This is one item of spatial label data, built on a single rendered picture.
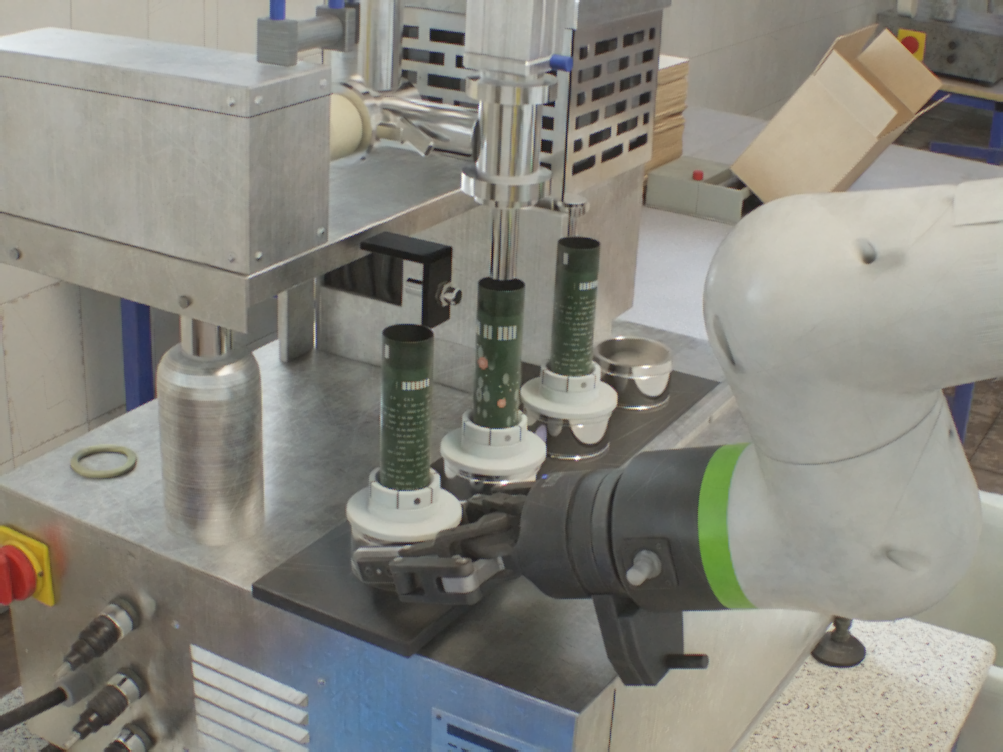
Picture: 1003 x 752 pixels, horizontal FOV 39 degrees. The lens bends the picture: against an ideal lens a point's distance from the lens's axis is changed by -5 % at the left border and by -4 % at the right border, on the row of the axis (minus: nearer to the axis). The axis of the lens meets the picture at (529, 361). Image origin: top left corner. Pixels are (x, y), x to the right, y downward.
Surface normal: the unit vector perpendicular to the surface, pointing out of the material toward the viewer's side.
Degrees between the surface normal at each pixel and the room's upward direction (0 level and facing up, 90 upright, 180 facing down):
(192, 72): 0
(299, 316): 90
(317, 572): 0
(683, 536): 72
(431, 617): 0
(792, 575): 103
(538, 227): 90
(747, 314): 83
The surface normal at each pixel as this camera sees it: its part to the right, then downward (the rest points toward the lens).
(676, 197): -0.49, 0.31
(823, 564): -0.64, 0.43
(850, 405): 0.04, 0.48
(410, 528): 0.05, -0.92
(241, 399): 0.72, 0.29
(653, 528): -0.54, -0.14
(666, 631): 0.84, -0.10
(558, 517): -0.53, -0.35
